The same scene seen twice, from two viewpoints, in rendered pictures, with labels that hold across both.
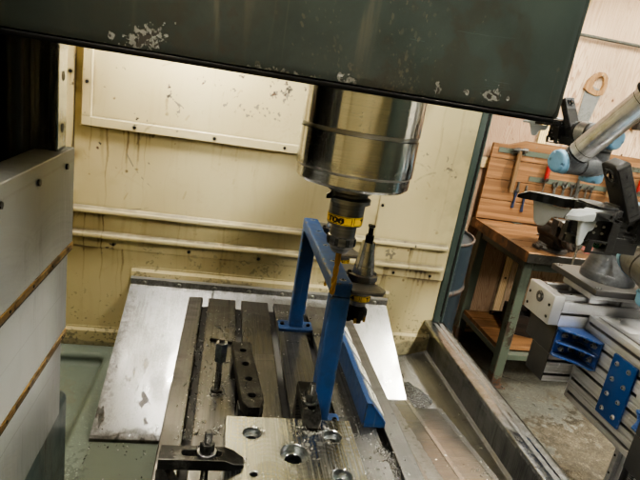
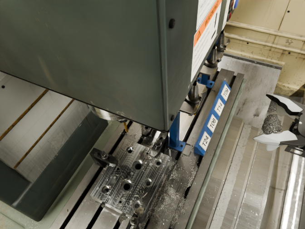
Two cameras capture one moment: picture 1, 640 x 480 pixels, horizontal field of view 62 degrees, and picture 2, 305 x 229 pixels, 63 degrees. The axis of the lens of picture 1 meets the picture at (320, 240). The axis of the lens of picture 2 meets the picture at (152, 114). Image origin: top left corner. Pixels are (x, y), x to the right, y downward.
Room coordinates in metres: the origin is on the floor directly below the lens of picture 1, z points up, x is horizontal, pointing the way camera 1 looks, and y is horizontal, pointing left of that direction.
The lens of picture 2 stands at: (0.46, -0.40, 1.96)
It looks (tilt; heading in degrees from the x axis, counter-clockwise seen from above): 53 degrees down; 43
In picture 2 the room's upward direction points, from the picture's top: 6 degrees counter-clockwise
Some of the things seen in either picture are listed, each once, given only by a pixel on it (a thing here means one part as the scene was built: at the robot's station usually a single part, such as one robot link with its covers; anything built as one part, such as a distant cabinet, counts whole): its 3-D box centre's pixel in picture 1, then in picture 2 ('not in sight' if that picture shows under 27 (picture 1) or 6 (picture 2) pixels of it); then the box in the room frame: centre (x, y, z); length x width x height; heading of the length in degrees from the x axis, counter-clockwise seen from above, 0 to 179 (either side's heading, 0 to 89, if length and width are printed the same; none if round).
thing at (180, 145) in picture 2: (327, 361); (174, 127); (0.97, -0.05, 1.05); 0.10 x 0.05 x 0.30; 101
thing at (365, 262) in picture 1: (366, 257); (194, 89); (1.03, -0.10, 1.26); 0.04 x 0.04 x 0.07
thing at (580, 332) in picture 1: (576, 349); not in sight; (1.39, -0.77, 0.98); 0.09 x 0.09 x 0.09; 11
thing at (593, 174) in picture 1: (590, 166); not in sight; (1.81, -0.85, 1.46); 0.11 x 0.08 x 0.11; 115
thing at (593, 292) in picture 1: (608, 289); not in sight; (1.53, -0.88, 1.13); 0.36 x 0.22 x 0.06; 101
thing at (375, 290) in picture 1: (368, 290); (187, 107); (0.98, -0.11, 1.21); 0.07 x 0.05 x 0.01; 101
